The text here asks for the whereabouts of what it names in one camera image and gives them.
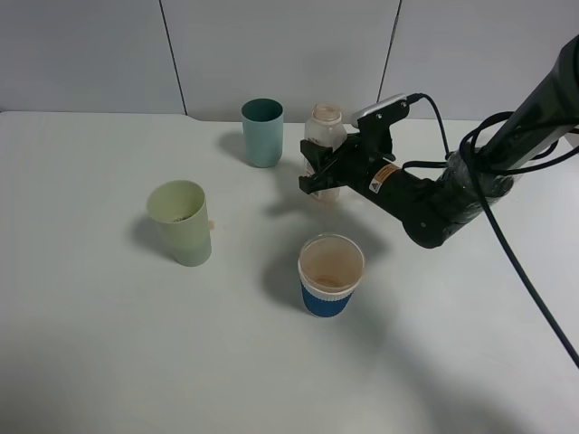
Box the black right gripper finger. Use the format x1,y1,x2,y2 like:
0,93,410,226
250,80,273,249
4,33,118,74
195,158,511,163
300,139,338,172

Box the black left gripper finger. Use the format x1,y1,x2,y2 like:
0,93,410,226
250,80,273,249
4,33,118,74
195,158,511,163
299,167,344,194

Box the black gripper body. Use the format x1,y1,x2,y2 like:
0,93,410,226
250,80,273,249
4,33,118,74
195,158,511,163
327,136,398,199

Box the plastic drink bottle brown liquid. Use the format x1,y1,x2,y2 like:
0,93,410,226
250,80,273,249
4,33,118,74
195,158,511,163
304,102,347,203

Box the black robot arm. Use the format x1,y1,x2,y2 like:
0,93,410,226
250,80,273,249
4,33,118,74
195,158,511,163
299,39,578,249

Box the teal plastic cup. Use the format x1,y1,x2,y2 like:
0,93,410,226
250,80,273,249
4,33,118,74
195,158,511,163
241,99,284,168

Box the clear cup with blue sleeve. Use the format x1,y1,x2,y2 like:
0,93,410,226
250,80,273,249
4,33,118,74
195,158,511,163
298,233,365,317

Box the light green plastic cup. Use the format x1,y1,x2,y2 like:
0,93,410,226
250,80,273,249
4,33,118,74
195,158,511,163
147,180,212,267

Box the white wrist camera on mount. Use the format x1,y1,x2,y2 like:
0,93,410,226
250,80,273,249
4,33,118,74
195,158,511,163
350,94,410,159

